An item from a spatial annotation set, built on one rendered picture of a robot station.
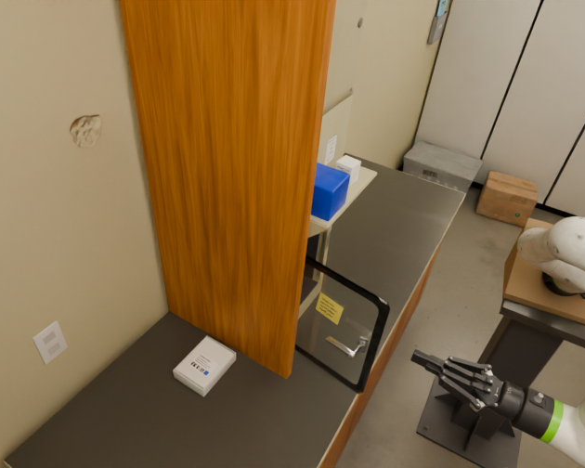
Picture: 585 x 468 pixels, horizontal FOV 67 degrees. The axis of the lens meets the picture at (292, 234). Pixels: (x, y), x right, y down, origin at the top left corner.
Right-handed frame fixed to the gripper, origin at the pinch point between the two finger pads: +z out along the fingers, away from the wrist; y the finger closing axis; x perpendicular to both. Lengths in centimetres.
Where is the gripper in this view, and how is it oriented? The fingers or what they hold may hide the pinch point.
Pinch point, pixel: (426, 361)
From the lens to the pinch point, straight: 112.9
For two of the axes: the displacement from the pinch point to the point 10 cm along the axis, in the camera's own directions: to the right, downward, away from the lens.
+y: -5.1, 5.2, -6.8
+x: -0.6, 7.7, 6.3
